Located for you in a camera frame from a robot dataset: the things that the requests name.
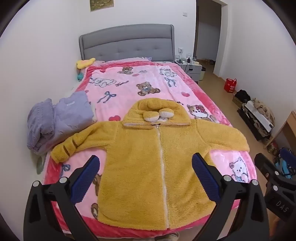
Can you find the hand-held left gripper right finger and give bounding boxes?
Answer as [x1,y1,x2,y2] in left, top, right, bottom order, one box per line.
[192,152,270,241]

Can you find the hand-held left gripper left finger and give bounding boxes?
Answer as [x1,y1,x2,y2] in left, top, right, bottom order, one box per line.
[23,155,100,241]

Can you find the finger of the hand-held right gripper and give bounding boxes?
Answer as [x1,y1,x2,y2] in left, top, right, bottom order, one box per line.
[254,153,296,189]

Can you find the yellow fleece hooded jacket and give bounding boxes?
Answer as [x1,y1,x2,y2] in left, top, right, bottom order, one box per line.
[50,98,250,230]

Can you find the brown crumpled clothes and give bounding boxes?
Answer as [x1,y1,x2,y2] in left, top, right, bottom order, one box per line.
[253,98,275,126]

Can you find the blue bag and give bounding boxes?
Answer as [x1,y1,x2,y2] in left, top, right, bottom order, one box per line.
[275,148,296,179]

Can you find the wooden desk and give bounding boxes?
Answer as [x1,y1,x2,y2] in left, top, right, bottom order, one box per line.
[266,111,296,149]

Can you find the lavender quilted jacket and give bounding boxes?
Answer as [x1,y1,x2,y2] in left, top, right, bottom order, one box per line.
[52,91,96,141]

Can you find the lavender knit blanket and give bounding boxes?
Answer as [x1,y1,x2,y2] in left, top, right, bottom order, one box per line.
[26,98,56,155]

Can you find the black bag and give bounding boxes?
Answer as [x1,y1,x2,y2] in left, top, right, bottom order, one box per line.
[235,90,251,102]

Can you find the red shopping bag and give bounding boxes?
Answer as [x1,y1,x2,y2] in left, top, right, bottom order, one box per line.
[224,78,237,93]

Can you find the pink printed blanket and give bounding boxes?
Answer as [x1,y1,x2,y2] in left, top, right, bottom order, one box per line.
[37,59,258,237]

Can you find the white nightstand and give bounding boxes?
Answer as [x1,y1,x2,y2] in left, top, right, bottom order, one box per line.
[175,59,202,80]

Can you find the yellow plush pillow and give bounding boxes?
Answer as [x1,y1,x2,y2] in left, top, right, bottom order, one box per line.
[76,58,96,69]

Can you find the grey padded bed headboard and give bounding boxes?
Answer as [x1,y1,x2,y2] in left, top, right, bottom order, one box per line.
[79,24,175,63]

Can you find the framed wall picture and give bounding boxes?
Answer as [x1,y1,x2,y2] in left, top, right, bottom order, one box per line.
[90,0,114,11]

